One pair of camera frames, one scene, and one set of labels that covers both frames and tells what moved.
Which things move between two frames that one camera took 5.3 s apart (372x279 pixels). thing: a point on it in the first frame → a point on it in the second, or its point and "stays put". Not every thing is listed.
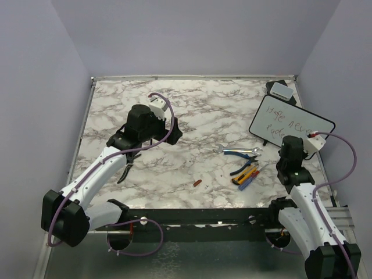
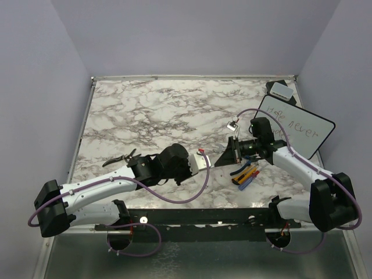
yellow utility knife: x=244 y=174 stays put
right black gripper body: x=279 y=164 → x=237 y=147
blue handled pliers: x=251 y=158 stays put
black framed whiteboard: x=278 y=118 stays put
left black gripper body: x=156 y=129 → x=181 y=172
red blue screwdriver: x=247 y=182 stays put
